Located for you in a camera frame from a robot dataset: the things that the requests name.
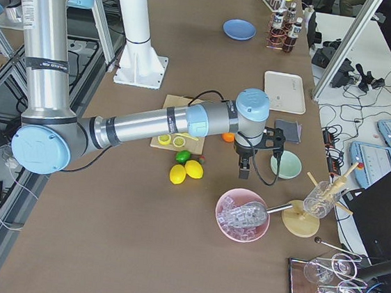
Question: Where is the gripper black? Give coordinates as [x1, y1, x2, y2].
[234, 127, 285, 179]

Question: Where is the blue plate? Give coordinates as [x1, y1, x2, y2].
[223, 19, 257, 41]

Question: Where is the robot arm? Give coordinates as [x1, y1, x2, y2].
[11, 0, 285, 175]

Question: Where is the orange mandarin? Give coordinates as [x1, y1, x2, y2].
[221, 132, 235, 143]

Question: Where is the metal ice scoop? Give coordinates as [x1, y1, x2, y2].
[230, 201, 293, 228]

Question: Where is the pink bowl with ice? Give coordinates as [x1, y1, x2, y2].
[214, 188, 270, 243]

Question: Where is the mint green bowl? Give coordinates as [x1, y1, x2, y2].
[278, 150, 303, 180]

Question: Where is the yellow lemon near strawberry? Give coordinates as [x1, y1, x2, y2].
[184, 160, 204, 179]

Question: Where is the wooden cutting board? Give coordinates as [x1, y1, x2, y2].
[150, 95, 205, 155]

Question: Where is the grey folded cloth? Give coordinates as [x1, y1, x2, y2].
[275, 119, 302, 144]

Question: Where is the green lime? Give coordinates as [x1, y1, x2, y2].
[175, 150, 191, 164]

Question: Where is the yellow lemon outer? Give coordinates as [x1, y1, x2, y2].
[169, 164, 186, 185]

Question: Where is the yellow plastic knife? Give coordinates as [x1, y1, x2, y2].
[177, 133, 199, 141]

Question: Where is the wooden stand round base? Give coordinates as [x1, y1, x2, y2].
[278, 154, 360, 243]

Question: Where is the lemon half upper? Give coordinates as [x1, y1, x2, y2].
[172, 136, 186, 148]

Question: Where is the lemon half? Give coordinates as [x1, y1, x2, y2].
[172, 136, 186, 148]
[157, 134, 173, 145]

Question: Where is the glass cup on stand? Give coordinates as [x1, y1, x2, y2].
[303, 181, 341, 219]

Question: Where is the lemon half lower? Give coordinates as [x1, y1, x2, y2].
[157, 134, 173, 145]

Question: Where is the cream rabbit tray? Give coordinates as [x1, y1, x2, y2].
[264, 70, 306, 115]

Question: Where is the tea bottle front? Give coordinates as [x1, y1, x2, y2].
[282, 17, 303, 53]

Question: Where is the tea bottle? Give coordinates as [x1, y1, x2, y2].
[282, 17, 303, 53]
[269, 8, 286, 45]
[285, 2, 297, 24]

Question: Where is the tea bottle right back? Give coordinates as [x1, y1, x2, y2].
[269, 8, 286, 45]

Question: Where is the black monitor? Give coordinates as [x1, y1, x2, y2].
[343, 171, 391, 260]

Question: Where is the tea bottle left back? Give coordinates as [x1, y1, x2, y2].
[285, 2, 297, 24]

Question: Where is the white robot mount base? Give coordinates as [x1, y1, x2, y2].
[113, 0, 168, 90]

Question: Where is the copper wire bottle rack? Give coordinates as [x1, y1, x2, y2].
[266, 8, 297, 50]

